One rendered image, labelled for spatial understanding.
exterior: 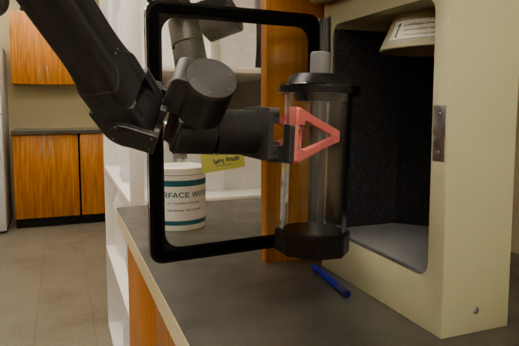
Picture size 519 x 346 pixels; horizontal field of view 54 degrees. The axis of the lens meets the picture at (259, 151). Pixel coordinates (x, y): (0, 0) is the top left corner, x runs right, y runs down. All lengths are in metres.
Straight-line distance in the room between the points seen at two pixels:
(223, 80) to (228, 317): 0.35
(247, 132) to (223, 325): 0.27
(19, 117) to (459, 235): 5.63
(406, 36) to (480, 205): 0.25
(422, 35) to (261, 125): 0.27
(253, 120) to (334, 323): 0.30
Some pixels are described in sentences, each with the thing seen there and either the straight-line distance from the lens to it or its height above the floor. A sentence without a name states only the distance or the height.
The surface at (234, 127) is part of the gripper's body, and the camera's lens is 0.62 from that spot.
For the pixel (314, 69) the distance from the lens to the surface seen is 0.69.
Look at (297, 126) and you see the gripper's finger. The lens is 0.61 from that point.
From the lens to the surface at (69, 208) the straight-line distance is 5.61.
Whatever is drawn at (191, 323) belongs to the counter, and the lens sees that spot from 0.74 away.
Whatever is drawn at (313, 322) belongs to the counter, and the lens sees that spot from 0.74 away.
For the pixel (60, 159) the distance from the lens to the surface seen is 5.54.
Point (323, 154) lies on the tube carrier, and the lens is 0.66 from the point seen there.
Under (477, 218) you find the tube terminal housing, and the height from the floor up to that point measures 1.09.
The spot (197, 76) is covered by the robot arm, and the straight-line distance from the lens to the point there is 0.56.
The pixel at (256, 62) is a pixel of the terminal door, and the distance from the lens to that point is 0.85.
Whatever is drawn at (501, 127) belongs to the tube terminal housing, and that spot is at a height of 1.21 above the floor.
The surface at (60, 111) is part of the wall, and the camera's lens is 6.06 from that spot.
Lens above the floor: 1.24
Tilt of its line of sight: 5 degrees down
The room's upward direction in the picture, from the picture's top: straight up
